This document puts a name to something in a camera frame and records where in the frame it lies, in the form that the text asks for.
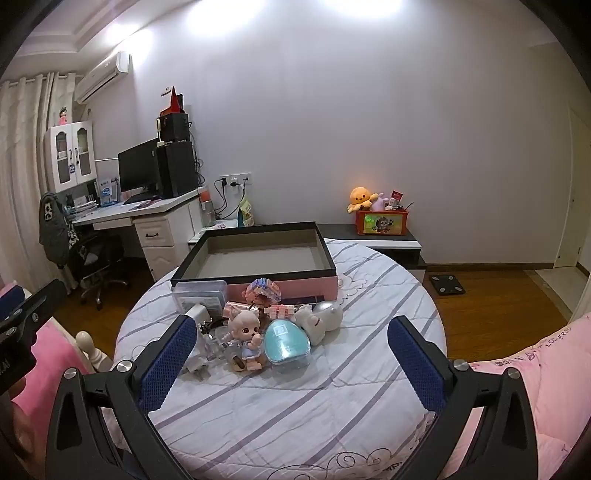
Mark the clear plastic storage case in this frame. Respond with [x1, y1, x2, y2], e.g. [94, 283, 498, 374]
[173, 281, 228, 320]

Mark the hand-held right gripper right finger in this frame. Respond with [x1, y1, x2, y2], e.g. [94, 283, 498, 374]
[387, 316, 540, 480]

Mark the orange octopus plush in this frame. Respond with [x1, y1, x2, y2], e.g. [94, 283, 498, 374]
[346, 186, 380, 213]

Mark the orange storage box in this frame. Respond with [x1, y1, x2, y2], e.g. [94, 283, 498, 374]
[354, 210, 410, 236]

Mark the cat-eared doll figure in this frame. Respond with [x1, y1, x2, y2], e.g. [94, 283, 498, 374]
[224, 308, 269, 373]

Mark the pink box with black rim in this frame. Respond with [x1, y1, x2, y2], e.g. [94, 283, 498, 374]
[171, 222, 341, 309]

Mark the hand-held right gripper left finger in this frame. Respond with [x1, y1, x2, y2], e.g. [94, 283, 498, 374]
[45, 315, 199, 480]

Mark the pink printed quilt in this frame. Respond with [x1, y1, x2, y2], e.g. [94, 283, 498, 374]
[441, 311, 591, 480]

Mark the black speaker box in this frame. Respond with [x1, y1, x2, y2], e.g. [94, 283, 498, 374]
[160, 113, 191, 143]

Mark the white plush toy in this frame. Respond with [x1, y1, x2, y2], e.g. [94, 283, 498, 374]
[293, 301, 345, 346]

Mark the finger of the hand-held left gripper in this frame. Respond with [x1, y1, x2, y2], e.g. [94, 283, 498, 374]
[0, 279, 68, 344]
[0, 285, 25, 320]

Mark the black computer tower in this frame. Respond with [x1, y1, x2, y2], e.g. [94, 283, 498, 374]
[156, 141, 199, 198]

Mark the stack of books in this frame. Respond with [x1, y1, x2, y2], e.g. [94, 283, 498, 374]
[69, 196, 100, 216]

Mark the black computer monitor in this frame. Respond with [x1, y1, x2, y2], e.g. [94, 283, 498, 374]
[117, 138, 160, 198]

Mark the white desk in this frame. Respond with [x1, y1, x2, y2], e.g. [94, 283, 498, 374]
[71, 188, 207, 283]

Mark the pink fleece blanket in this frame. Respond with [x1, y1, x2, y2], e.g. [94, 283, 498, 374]
[0, 284, 100, 416]

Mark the red triangular box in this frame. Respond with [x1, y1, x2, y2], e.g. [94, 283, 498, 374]
[160, 86, 185, 116]

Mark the black office chair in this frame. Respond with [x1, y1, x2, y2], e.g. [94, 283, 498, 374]
[68, 230, 131, 311]

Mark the white bed frame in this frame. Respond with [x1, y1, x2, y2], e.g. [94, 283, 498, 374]
[46, 318, 112, 376]

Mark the blue and white box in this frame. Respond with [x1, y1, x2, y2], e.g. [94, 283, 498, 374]
[97, 178, 119, 206]

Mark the white door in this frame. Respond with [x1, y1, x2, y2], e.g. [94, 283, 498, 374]
[553, 107, 591, 269]

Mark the pink building block toy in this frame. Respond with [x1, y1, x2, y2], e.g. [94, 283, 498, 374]
[245, 277, 283, 308]

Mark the clear plastic bag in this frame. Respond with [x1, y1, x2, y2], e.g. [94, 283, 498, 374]
[199, 322, 232, 361]

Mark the cream curtain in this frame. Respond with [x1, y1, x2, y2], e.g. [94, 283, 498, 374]
[0, 71, 78, 296]

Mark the black bathroom scale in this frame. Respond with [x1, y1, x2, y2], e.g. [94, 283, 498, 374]
[427, 274, 467, 296]

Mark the white air conditioner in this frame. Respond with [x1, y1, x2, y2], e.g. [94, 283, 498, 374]
[75, 52, 131, 103]

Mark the grey jacket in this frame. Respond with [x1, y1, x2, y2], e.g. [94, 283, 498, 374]
[39, 191, 71, 267]

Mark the white glass-door cabinet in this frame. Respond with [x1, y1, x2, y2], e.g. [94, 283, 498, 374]
[44, 121, 98, 193]

